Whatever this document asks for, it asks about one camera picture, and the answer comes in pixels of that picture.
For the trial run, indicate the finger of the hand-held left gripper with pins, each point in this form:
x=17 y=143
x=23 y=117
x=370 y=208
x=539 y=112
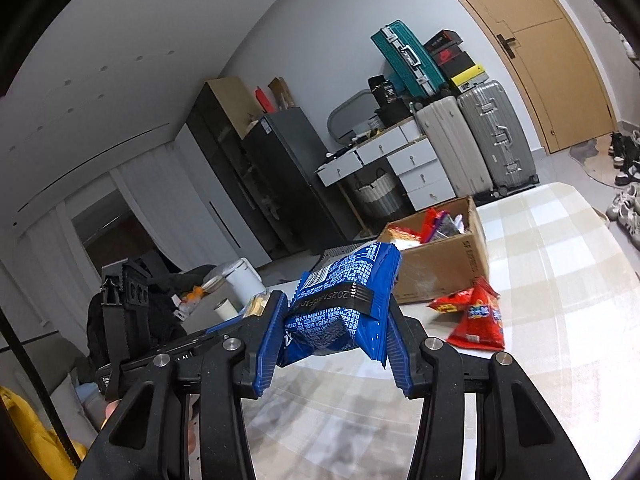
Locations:
x=225 y=326

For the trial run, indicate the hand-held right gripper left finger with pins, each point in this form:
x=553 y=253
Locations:
x=270 y=345

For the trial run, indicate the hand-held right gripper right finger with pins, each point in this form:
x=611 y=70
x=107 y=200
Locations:
x=402 y=360

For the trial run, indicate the blue snack packet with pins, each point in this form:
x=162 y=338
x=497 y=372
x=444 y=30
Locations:
x=340 y=280

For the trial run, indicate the large cardboard box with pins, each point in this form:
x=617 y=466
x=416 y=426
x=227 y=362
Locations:
x=440 y=265

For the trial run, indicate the red snack packets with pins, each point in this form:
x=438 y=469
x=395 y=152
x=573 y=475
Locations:
x=400 y=236

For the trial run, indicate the person's left hand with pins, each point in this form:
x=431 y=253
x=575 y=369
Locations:
x=111 y=411

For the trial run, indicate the white cup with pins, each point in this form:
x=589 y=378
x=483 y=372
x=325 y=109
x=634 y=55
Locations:
x=225 y=308

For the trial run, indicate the white cylindrical bin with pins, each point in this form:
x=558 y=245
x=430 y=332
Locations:
x=240 y=280

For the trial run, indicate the black backpack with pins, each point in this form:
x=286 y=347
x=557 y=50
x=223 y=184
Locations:
x=190 y=282

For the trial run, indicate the small red snack packet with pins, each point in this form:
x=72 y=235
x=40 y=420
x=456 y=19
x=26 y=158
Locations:
x=450 y=304

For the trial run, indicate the large red snack packet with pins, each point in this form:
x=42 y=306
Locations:
x=477 y=322

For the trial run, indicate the white curtain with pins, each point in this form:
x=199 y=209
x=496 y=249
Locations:
x=150 y=195

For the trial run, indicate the red packet in box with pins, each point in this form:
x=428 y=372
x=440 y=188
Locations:
x=430 y=222

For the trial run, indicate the silver packet in box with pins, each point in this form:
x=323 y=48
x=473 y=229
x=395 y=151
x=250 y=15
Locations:
x=455 y=225

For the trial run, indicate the black cabinet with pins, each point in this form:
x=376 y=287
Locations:
x=220 y=150

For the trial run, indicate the striped laundry basket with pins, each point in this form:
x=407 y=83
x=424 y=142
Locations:
x=377 y=195

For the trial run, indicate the grey refrigerator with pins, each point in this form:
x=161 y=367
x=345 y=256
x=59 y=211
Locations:
x=290 y=170

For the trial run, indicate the yellow cloth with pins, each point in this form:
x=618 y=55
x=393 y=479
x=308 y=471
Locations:
x=25 y=435

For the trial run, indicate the white desk with drawers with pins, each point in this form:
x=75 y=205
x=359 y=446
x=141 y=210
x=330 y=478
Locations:
x=420 y=170

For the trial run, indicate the flat cardboard sheet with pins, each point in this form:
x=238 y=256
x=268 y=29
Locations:
x=230 y=100

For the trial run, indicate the white suitcase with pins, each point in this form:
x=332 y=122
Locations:
x=450 y=145

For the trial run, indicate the red paper bag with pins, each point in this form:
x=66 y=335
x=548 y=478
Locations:
x=264 y=100

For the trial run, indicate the brown cardboard carton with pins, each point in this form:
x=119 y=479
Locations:
x=281 y=92

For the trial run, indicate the grey oval mirror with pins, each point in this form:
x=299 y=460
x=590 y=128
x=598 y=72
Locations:
x=350 y=115

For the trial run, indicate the silver suitcase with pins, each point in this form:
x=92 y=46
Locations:
x=500 y=135

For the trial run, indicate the black bag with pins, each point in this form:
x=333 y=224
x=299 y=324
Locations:
x=390 y=97

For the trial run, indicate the shoes on floor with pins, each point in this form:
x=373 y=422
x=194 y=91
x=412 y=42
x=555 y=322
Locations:
x=625 y=195

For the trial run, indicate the grey door mat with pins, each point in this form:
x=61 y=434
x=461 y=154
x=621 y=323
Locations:
x=600 y=165

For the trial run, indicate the yellow and black box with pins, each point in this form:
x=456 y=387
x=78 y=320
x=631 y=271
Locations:
x=467 y=77

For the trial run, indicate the teal suitcase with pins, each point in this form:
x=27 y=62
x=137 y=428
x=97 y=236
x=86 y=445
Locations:
x=405 y=60

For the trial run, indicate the black and red shoe box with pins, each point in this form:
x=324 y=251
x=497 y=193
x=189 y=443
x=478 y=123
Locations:
x=447 y=52

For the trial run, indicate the wooden door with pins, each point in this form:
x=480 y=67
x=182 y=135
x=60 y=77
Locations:
x=540 y=35

